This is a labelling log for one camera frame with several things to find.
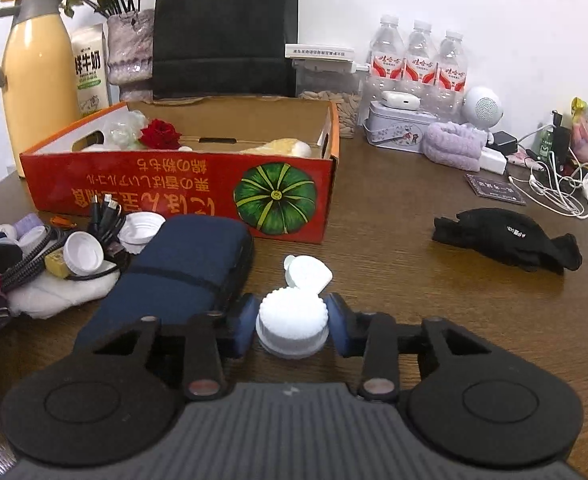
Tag pink textured vase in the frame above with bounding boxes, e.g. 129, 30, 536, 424
106, 8, 155, 102

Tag white ribbed cup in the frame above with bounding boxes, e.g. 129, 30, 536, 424
118, 211, 167, 256

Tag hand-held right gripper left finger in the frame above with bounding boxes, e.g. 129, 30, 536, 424
74, 292, 261, 399

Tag black paper bag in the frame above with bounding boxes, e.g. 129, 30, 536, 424
152, 0, 301, 101

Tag black glove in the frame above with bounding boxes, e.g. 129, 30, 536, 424
433, 206, 584, 275

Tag white cloth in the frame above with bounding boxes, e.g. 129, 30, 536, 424
8, 272, 119, 321

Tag lavender rolled towel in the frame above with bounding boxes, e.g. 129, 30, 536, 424
420, 121, 488, 175

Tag pale yellow cloth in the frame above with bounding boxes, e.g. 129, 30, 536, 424
239, 138, 312, 157

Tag clear seed container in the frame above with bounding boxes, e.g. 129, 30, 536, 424
285, 43, 365, 138

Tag small lavender roll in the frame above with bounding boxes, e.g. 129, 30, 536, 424
12, 213, 47, 246

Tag white wide bottle cap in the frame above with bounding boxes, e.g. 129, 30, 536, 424
64, 231, 105, 277

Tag white green artificial flower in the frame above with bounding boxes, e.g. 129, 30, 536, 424
101, 111, 149, 151

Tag white cables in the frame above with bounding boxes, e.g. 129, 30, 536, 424
504, 120, 588, 251

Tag dark printed card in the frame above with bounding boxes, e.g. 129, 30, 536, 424
464, 173, 528, 206

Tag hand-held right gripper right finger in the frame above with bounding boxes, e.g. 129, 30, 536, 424
324, 293, 496, 402

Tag navy blue fabric pouch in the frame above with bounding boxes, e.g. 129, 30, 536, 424
75, 215, 255, 348

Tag white charger adapter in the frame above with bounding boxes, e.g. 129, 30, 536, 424
479, 147, 510, 175

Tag white ribbed bottle cap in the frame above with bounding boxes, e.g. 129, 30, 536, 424
255, 287, 331, 360

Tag white earbuds case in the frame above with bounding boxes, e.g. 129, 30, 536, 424
380, 90, 421, 110

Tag red rose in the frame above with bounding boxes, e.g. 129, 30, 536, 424
138, 119, 183, 151

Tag milk carton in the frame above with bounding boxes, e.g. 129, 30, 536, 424
70, 25, 112, 120

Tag black charger adapter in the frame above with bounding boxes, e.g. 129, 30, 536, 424
491, 131, 519, 155

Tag grey braided cable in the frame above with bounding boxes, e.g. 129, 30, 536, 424
0, 225, 67, 331

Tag white round speaker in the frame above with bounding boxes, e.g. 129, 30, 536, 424
461, 86, 503, 133

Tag white heart-shaped flip lid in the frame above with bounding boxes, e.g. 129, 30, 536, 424
282, 254, 333, 292

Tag yellow thermos jug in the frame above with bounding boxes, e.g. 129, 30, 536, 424
0, 0, 82, 179

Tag small yellow block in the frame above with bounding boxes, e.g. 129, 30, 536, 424
44, 250, 70, 278

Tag red cardboard box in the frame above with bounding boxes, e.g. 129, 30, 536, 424
18, 99, 341, 245

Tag pale printed tin box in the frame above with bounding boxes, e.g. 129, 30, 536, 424
363, 101, 437, 151

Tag clear water bottle red label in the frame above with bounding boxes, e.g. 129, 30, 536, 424
403, 20, 437, 111
433, 30, 469, 122
363, 14, 407, 121

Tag black phone stand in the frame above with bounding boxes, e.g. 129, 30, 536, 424
550, 111, 574, 168

